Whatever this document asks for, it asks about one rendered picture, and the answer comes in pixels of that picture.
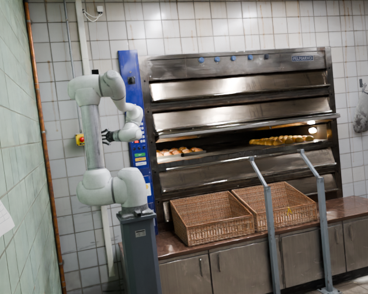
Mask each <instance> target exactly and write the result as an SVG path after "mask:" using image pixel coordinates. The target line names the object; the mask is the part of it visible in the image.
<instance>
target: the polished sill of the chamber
mask: <svg viewBox="0 0 368 294"><path fill-rule="evenodd" d="M332 143H333V142H332V139H327V140H323V141H314V142H306V143H298V144H293V145H285V146H277V147H272V148H264V149H255V150H248V151H242V152H234V153H226V154H221V155H213V156H205V157H197V158H192V159H183V160H176V161H171V162H162V163H158V168H163V167H171V166H179V165H187V164H192V163H200V162H208V161H212V160H220V159H228V158H236V157H241V156H249V155H257V154H261V153H269V152H277V151H285V150H290V149H298V148H306V147H311V146H318V145H326V144H332Z"/></svg>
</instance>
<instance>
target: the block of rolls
mask: <svg viewBox="0 0 368 294"><path fill-rule="evenodd" d="M313 140H314V138H313V136H305V135H304V136H296V135H295V136H291V135H290V136H287V135H286V136H279V137H270V138H261V139H252V140H250V142H249V144H250V145H251V144H254V145H274V146H276V145H282V144H293V142H296V143H298V142H304V141H313Z"/></svg>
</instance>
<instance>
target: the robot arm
mask: <svg viewBox="0 0 368 294"><path fill-rule="evenodd" d="M67 93H68V95H69V97H70V98H71V99H73V100H76V102H77V104H78V105H79V107H80V108H81V118H82V128H83V133H84V142H85V152H86V162H87V168H88V170H87V171H86V172H85V173H84V176H83V180H82V181H80V182H79V183H78V185H77V188H76V195H77V199H78V201H79V202H81V203H83V204H85V205H90V206H104V205H111V204H121V211H119V212H118V214H120V215H121V217H122V219H129V218H135V217H141V216H145V215H152V214H154V212H153V211H151V210H150V209H149V208H148V203H147V189H146V185H145V180H144V177H143V175H142V174H141V172H140V171H139V169H138V168H135V167H127V168H123V169H121V170H120V171H119V172H118V174H117V176H116V177H111V175H110V171H108V169H106V168H105V162H104V156H103V146H102V144H107V145H111V144H110V143H111V142H114V141H116V142H134V141H137V140H139V139H141V137H142V131H141V130H140V129H139V126H140V124H141V121H142V119H143V110H142V108H141V107H139V106H135V105H134V104H131V103H126V87H125V85H124V81H123V79H122V77H121V76H120V75H119V73H118V72H116V71H114V70H108V71H106V72H105V73H104V74H100V75H84V76H79V77H76V78H74V79H72V80H70V81H69V82H68V84H67ZM101 97H110V98H111V99H112V100H113V102H114V104H115V106H116V107H117V109H118V110H120V111H122V112H126V124H125V126H124V127H123V128H122V129H119V130H115V131H109V129H108V128H107V129H105V130H104V131H101V130H100V119H99V109H98V105H99V103H100V98H101ZM104 132H107V133H106V135H101V134H102V133H104ZM102 137H106V138H102ZM102 140H107V141H108V142H104V141H102Z"/></svg>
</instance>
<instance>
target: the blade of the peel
mask: <svg viewBox="0 0 368 294"><path fill-rule="evenodd" d="M202 153H206V150H203V151H197V152H189V153H184V156H188V155H196V154H202ZM175 157H179V155H178V154H175V155H167V156H159V157H157V160H158V159H166V158H175Z"/></svg>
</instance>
